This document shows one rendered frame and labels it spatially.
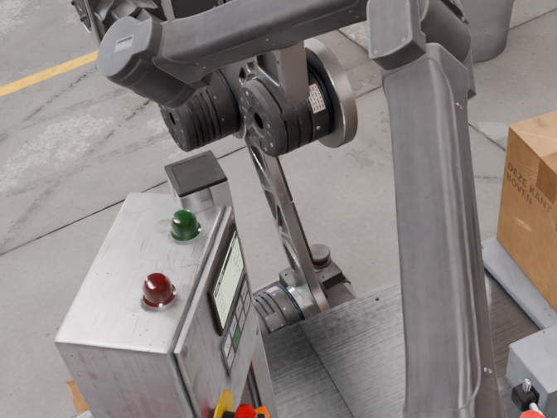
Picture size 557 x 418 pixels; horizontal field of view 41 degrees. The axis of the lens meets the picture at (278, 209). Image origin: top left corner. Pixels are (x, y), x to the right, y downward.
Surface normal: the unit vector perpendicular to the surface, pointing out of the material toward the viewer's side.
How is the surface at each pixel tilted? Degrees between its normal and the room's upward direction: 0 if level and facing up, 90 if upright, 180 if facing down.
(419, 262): 43
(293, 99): 90
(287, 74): 90
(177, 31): 31
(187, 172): 0
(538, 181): 90
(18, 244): 0
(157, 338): 0
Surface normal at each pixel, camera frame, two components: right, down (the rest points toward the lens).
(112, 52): -0.65, -0.29
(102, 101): -0.11, -0.73
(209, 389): 0.97, 0.06
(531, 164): -0.94, 0.29
